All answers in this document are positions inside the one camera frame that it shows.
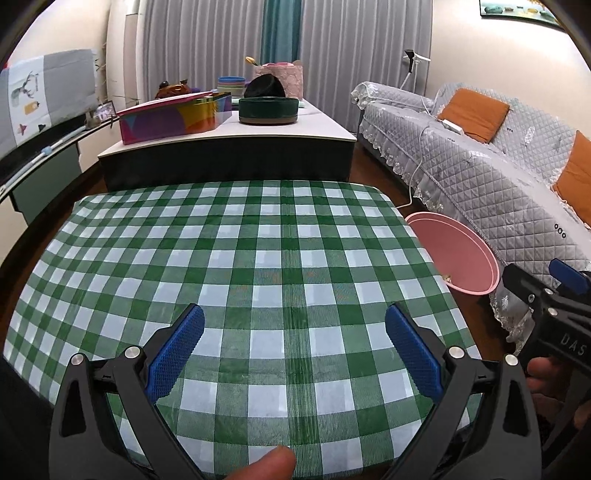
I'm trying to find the green checkered tablecloth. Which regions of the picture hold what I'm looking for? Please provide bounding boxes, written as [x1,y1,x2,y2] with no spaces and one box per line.
[2,180,485,478]

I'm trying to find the white cable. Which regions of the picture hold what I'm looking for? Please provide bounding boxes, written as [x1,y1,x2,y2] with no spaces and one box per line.
[396,122,458,209]

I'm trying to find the dark green round tin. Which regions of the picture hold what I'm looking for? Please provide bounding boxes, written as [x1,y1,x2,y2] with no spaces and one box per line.
[238,96,300,126]

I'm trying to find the white rod with blue ball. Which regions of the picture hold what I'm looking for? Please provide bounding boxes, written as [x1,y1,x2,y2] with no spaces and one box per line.
[0,124,88,190]

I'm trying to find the person's left hand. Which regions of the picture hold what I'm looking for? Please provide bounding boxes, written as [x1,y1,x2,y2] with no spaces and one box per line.
[233,445,297,480]

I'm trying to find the stack of coloured bowls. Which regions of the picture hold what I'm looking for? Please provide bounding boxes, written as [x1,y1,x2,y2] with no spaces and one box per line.
[217,76,246,99]

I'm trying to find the grey deer-print cover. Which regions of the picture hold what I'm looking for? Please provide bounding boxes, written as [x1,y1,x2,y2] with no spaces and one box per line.
[0,48,98,160]

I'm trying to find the teal curtain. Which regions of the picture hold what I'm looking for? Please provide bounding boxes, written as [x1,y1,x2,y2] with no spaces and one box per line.
[261,0,303,65]

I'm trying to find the pink plastic basin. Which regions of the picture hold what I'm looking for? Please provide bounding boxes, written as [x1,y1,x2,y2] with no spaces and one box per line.
[405,212,502,296]

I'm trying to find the person's right hand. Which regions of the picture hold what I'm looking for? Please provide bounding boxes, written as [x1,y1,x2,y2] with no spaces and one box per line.
[526,357,591,432]

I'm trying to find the grey curtain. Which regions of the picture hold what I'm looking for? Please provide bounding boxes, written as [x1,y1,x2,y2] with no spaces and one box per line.
[143,0,269,90]
[295,0,432,134]

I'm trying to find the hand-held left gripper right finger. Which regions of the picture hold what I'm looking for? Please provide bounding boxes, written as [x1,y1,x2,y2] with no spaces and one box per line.
[385,302,543,480]

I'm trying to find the dark cabinet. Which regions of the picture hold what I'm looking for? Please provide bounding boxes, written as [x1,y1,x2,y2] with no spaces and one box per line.
[0,115,116,227]

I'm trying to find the orange cushion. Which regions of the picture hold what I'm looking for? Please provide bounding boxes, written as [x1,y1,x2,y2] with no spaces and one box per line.
[436,89,511,144]
[551,130,591,213]

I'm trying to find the tall standing air conditioner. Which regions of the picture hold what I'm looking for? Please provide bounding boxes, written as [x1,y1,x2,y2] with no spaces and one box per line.
[124,0,146,100]

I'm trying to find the thin twig plant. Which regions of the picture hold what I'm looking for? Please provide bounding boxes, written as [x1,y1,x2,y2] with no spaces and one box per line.
[95,41,139,104]

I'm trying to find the framed wall picture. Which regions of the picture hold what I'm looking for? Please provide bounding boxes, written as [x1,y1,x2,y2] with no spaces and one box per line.
[479,0,566,31]

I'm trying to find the pink patterned basket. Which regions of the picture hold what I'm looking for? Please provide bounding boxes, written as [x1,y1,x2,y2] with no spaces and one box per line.
[253,62,304,101]

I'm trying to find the white floor lamp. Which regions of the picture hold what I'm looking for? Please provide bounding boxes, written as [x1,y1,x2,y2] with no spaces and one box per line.
[399,48,432,90]

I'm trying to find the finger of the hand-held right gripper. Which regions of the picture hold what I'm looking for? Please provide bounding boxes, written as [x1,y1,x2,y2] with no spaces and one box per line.
[501,263,557,315]
[549,257,591,297]

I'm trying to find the white-topped coffee table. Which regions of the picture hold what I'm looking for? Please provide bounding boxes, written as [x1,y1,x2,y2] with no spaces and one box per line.
[97,99,358,192]

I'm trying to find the sofa with grey quilted cover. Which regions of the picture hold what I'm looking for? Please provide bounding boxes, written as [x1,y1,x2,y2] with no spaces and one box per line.
[351,80,591,342]

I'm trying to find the colourful rectangular tin box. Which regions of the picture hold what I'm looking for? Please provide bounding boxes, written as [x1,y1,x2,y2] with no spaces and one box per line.
[115,91,233,145]

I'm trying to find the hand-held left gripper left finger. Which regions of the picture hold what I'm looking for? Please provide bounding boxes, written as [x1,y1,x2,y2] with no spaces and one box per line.
[47,303,209,480]

